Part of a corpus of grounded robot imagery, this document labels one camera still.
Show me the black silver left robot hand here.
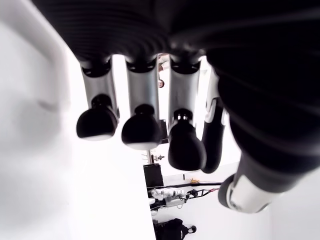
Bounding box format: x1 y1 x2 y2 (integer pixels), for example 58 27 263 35
37 0 320 215

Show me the seated person in white shirt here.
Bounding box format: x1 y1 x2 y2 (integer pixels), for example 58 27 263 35
157 53 171 90

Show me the black cabinet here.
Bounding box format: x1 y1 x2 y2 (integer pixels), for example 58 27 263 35
143 164 165 188

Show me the black bag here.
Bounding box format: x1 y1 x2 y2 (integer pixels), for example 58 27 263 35
154 218 198 240

